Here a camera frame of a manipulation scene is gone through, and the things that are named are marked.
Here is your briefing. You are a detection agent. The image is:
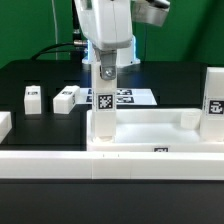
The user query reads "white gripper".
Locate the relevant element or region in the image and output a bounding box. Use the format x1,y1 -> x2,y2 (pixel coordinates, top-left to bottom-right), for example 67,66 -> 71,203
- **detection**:
74,0 -> 133,81

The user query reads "white desk top tray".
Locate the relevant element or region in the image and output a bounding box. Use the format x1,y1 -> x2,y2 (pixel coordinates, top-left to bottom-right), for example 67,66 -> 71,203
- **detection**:
86,108 -> 224,153

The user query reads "marker tag sheet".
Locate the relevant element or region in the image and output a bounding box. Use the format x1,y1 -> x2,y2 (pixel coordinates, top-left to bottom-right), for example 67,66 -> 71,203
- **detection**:
77,88 -> 157,105

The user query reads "left white barrier block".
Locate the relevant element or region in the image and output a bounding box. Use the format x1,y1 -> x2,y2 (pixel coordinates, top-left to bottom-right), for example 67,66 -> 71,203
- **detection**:
0,112 -> 12,144

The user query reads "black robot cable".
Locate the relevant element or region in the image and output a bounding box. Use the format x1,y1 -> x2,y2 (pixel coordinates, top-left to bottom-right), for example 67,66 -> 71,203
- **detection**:
30,13 -> 88,61

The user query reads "thin white cable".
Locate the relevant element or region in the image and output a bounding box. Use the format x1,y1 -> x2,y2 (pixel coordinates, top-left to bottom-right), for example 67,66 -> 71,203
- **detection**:
50,0 -> 59,61

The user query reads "white front rail barrier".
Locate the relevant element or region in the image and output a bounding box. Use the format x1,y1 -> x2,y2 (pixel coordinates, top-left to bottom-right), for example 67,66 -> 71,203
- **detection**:
0,151 -> 224,180

